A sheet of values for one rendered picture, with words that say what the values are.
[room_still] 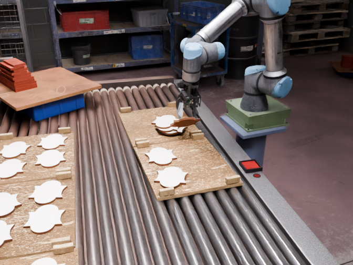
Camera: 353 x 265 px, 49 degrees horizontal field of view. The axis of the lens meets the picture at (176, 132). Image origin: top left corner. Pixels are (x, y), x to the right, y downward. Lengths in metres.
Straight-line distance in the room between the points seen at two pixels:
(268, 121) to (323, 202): 1.22
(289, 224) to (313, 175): 2.10
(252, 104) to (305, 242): 0.96
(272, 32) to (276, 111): 0.46
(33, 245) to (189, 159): 0.72
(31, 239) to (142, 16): 4.90
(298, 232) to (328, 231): 1.54
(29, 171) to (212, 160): 0.76
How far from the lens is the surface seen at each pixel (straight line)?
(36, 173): 1.67
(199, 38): 1.75
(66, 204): 1.45
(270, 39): 1.89
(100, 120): 2.11
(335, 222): 3.01
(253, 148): 2.18
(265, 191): 1.54
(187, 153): 1.71
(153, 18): 6.02
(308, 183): 3.37
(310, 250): 1.32
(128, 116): 2.09
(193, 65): 1.58
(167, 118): 1.94
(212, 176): 1.55
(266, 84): 1.98
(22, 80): 2.28
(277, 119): 2.15
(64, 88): 2.27
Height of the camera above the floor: 1.78
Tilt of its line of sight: 26 degrees down
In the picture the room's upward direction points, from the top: straight up
